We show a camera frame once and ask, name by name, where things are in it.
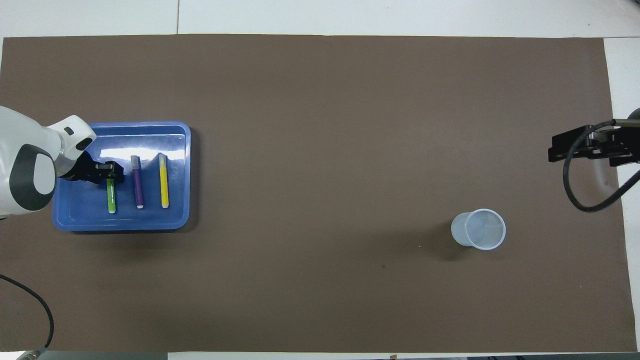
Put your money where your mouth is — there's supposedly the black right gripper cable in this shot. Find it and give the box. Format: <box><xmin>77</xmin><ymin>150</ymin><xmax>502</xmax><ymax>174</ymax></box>
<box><xmin>562</xmin><ymin>119</ymin><xmax>640</xmax><ymax>214</ymax></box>

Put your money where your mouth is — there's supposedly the translucent plastic cup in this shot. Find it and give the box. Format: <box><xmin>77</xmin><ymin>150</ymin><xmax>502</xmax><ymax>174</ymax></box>
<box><xmin>450</xmin><ymin>208</ymin><xmax>507</xmax><ymax>252</ymax></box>

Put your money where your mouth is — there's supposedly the brown table mat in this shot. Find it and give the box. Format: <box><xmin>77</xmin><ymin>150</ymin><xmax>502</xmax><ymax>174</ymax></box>
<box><xmin>0</xmin><ymin>33</ymin><xmax>639</xmax><ymax>354</ymax></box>

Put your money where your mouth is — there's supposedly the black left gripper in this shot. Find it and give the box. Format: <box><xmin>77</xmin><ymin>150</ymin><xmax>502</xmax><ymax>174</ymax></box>
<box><xmin>64</xmin><ymin>151</ymin><xmax>125</xmax><ymax>184</ymax></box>

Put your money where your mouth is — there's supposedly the blue plastic tray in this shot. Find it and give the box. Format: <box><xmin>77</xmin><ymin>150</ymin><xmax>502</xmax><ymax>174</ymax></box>
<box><xmin>52</xmin><ymin>121</ymin><xmax>192</xmax><ymax>232</ymax></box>

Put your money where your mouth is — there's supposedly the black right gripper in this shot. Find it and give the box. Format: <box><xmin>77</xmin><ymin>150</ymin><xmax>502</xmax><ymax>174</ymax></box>
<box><xmin>548</xmin><ymin>106</ymin><xmax>640</xmax><ymax>167</ymax></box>

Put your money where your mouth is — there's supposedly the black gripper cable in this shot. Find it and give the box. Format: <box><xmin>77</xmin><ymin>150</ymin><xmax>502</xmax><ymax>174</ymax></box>
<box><xmin>0</xmin><ymin>273</ymin><xmax>55</xmax><ymax>351</ymax></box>
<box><xmin>562</xmin><ymin>119</ymin><xmax>640</xmax><ymax>214</ymax></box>

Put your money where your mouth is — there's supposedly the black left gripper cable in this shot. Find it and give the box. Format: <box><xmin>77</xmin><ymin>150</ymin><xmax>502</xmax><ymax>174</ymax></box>
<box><xmin>0</xmin><ymin>273</ymin><xmax>55</xmax><ymax>351</ymax></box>

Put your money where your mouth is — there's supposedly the yellow pen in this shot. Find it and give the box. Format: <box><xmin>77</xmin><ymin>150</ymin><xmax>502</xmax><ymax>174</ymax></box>
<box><xmin>158</xmin><ymin>153</ymin><xmax>170</xmax><ymax>209</ymax></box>

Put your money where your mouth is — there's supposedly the purple pen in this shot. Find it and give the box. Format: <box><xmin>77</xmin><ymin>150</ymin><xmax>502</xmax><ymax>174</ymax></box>
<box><xmin>130</xmin><ymin>154</ymin><xmax>146</xmax><ymax>210</ymax></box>

